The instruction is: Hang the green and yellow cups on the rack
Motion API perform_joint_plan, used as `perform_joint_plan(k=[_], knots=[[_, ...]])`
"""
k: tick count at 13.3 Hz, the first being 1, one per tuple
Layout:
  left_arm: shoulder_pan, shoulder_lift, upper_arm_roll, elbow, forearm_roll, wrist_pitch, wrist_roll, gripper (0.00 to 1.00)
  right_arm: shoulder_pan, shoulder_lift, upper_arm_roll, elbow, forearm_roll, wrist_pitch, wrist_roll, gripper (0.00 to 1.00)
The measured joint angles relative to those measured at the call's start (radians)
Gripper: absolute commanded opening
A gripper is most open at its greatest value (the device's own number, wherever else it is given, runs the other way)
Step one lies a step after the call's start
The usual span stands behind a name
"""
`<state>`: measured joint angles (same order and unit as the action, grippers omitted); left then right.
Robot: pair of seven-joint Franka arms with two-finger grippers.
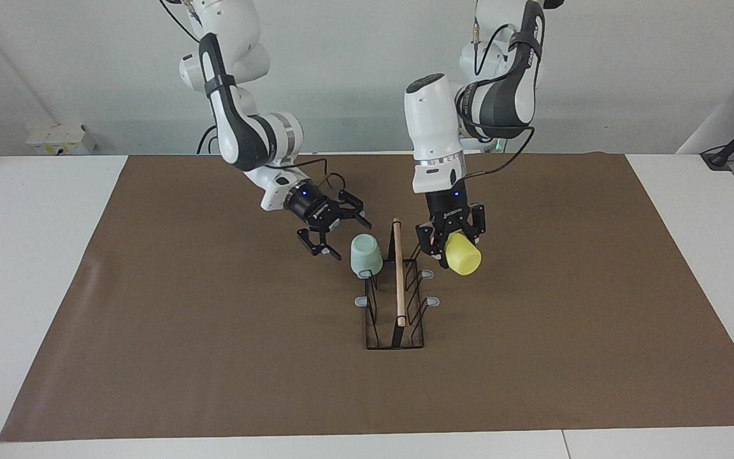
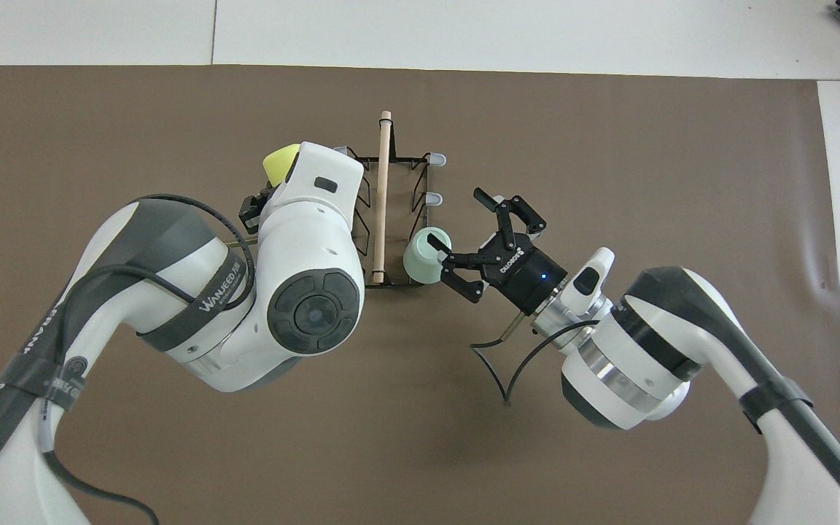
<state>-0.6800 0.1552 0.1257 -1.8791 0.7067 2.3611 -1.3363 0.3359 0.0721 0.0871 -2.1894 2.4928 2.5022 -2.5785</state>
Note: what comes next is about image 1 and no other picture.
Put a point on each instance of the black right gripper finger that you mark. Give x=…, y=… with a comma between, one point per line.
x=351, y=207
x=315, y=239

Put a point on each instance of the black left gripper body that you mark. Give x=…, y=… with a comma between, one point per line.
x=448, y=210

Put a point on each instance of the brown table mat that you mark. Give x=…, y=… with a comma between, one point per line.
x=214, y=357

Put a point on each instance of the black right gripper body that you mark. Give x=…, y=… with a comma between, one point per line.
x=313, y=207

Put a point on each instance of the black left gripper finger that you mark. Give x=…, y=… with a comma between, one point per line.
x=478, y=222
x=431, y=239

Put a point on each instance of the pale green plastic cup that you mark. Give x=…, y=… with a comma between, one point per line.
x=366, y=258

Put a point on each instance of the yellow plastic cup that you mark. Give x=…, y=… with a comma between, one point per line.
x=464, y=256

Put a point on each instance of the white box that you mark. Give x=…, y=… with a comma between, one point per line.
x=58, y=139

